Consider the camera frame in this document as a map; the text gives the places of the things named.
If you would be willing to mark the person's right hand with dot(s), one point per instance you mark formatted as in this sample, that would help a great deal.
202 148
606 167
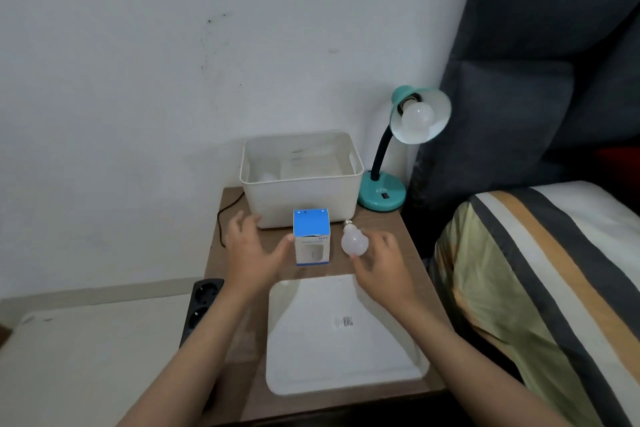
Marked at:
387 274

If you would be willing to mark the person's left hand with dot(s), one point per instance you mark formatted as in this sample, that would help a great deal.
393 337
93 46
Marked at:
250 261

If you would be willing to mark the person's right thumb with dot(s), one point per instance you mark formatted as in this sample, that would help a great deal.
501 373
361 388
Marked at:
362 266

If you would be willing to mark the person's left thumb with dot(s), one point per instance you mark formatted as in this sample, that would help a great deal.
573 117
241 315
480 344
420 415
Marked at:
282 250

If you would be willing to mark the person's right forearm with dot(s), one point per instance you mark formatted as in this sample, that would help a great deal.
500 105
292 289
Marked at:
450 356

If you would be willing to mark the person's left forearm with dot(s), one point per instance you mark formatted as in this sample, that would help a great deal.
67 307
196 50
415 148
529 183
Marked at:
200 356

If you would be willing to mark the white light bulb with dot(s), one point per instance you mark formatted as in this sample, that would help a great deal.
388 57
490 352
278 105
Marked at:
355 241

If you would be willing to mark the blue and white bulb box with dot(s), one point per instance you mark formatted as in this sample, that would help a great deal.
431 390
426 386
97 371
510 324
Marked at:
311 236

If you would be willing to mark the white plastic storage bin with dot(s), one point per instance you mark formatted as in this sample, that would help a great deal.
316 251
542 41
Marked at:
300 196

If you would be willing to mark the teal desk lamp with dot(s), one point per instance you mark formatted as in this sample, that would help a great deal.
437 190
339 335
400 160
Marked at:
382 191

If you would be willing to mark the white flat plastic lid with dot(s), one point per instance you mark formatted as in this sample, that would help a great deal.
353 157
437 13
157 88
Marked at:
325 341

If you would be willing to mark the white cardboard box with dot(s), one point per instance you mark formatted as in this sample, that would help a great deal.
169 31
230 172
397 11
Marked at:
310 165

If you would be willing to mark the black power strip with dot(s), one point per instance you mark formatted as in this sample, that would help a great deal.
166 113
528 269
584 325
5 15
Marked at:
200 306

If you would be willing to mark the white bulb in lamp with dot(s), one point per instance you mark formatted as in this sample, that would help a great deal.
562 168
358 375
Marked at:
418 116

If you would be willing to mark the striped bed cover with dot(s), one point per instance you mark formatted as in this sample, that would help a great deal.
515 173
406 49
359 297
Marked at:
550 281

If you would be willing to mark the white low cabinet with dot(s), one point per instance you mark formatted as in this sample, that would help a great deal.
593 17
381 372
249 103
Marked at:
90 356

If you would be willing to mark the red pillow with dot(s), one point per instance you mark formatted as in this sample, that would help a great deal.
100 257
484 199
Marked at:
617 166

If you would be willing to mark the dark grey padded headboard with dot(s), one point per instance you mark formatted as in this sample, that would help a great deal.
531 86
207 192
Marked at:
540 41

